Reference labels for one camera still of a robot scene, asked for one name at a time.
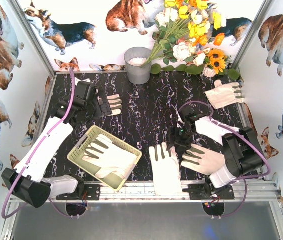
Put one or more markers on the grey bucket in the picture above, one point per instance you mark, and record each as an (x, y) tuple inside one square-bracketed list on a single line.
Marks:
[(137, 66)]

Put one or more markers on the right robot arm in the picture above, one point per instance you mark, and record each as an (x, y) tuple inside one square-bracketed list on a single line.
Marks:
[(240, 152)]

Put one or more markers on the yellow-green storage basket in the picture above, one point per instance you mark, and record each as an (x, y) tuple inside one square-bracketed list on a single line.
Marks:
[(76, 154)]

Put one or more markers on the white ribbed flower pot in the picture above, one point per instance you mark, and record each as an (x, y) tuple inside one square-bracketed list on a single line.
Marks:
[(209, 73)]

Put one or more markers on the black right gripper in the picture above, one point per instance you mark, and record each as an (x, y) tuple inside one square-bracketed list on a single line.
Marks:
[(179, 141)]

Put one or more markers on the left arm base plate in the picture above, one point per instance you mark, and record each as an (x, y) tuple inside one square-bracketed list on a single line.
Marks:
[(89, 192)]

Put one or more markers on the artificial flower bouquet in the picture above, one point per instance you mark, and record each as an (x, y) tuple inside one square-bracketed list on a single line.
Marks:
[(190, 32)]

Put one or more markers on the far left work glove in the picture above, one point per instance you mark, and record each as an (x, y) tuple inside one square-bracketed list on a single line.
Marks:
[(115, 104)]

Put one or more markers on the far right work glove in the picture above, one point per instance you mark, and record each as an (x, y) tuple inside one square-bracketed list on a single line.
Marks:
[(224, 95)]

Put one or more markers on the white green work glove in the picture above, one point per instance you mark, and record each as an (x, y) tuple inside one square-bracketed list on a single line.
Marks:
[(110, 158)]

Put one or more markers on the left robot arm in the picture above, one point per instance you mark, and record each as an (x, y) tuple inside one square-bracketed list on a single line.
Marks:
[(26, 180)]

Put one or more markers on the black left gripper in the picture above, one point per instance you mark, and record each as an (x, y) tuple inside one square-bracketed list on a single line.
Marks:
[(104, 105)]

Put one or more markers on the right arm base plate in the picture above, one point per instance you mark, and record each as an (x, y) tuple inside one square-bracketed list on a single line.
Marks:
[(207, 191)]

